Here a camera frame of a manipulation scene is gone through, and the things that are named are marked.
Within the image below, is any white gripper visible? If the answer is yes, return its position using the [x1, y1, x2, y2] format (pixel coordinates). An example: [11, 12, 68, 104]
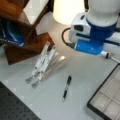
[69, 12, 120, 46]

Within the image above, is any black lidded box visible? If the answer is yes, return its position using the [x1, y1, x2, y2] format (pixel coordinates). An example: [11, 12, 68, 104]
[87, 64, 120, 120]

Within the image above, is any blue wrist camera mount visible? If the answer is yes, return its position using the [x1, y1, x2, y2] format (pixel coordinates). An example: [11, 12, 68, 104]
[74, 23, 120, 55]

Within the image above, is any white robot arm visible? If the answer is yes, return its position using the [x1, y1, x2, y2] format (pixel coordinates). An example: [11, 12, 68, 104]
[69, 0, 120, 48]

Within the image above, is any white lamp shade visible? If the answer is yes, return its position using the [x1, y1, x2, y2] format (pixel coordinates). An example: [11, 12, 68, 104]
[53, 0, 85, 25]

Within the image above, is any lower metal ruler strip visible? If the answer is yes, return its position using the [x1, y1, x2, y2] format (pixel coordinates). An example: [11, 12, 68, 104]
[31, 42, 50, 78]

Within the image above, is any black pen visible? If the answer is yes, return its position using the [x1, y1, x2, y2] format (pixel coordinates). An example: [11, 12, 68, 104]
[62, 75, 72, 102]

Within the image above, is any white cable with adapter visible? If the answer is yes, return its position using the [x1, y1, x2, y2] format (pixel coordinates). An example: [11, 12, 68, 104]
[100, 50, 120, 64]

